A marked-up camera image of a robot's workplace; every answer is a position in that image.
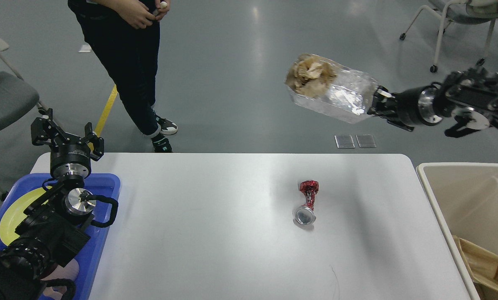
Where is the crumpled brown paper in tray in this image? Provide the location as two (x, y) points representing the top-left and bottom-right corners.
(285, 53), (340, 98)

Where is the brown paper bag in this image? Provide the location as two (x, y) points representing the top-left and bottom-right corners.
(452, 235), (498, 300)

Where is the yellow plastic plate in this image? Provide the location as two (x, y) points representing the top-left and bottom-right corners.
(0, 187), (45, 246)

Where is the floor outlet plate left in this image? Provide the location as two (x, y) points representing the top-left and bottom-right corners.
(334, 135), (356, 149)

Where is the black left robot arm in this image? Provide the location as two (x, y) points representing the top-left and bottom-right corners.
(0, 108), (119, 300)

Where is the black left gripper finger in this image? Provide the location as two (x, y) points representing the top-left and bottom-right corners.
(30, 110), (70, 152)
(82, 122), (105, 161)

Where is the person's other hand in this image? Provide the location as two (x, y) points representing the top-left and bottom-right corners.
(153, 0), (171, 21)

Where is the beige waste bin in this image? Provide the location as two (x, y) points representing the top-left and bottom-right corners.
(417, 162), (498, 300)

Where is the crushed red can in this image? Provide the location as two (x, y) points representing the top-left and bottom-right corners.
(294, 180), (319, 226)

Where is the white office chair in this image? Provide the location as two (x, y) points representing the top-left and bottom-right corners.
(399, 0), (498, 73)

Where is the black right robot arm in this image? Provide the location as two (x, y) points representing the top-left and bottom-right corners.
(367, 67), (498, 138)

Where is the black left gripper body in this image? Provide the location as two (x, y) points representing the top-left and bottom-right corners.
(50, 144), (91, 179)

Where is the floor outlet plate right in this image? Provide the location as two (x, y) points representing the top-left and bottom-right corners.
(355, 134), (377, 148)

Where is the foil tray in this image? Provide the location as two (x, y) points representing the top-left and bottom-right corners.
(287, 57), (379, 125)

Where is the floor outlet plate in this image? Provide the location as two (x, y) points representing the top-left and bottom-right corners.
(355, 134), (377, 148)
(334, 135), (356, 149)

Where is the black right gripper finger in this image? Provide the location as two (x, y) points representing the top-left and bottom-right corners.
(386, 119), (415, 132)
(368, 85), (399, 119)

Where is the person's hand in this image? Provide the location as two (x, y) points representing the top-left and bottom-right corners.
(103, 0), (156, 29)

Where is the grey chair with wheels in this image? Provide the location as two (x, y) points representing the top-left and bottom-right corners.
(0, 35), (51, 203)

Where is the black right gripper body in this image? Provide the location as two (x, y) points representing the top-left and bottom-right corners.
(393, 87), (443, 127)

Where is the seated person in black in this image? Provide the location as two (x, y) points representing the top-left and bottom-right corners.
(68, 0), (161, 138)

